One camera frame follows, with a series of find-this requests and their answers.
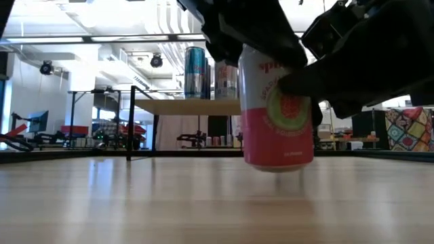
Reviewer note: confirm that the small background monitor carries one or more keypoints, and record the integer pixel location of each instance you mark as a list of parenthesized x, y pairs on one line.
[(38, 121)]

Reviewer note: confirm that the black ceiling spotlight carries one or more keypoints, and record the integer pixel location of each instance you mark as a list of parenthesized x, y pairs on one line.
[(156, 61), (46, 67)]

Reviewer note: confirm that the wooden shelf with black legs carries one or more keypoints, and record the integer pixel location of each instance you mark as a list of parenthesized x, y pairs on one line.
[(190, 106)]

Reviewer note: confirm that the colourful patchwork quilt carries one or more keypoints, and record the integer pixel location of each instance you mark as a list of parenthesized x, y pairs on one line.
[(410, 130)]

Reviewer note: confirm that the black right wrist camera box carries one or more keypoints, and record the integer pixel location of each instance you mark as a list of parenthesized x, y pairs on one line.
[(334, 27)]

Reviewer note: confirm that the red and white sparkling-water can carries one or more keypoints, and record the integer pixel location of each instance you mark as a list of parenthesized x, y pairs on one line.
[(274, 142)]

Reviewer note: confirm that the red plastic bin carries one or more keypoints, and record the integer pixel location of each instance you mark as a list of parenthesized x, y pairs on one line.
[(74, 129)]

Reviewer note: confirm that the black cabinet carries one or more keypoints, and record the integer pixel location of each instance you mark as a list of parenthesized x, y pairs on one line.
[(368, 132)]

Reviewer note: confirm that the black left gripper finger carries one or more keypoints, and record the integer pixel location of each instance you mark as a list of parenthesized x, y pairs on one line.
[(288, 51), (223, 52)]

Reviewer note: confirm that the blue and silver slim can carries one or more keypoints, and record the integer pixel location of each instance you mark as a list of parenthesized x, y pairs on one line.
[(195, 74)]

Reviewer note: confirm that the red flat bar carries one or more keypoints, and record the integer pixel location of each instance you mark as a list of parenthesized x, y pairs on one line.
[(13, 130)]

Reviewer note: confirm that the white Celsius Peach Vibe can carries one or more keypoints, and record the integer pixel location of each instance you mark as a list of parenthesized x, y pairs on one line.
[(225, 83)]

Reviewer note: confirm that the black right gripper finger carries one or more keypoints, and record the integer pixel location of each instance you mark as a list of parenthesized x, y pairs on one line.
[(301, 83), (317, 113)]

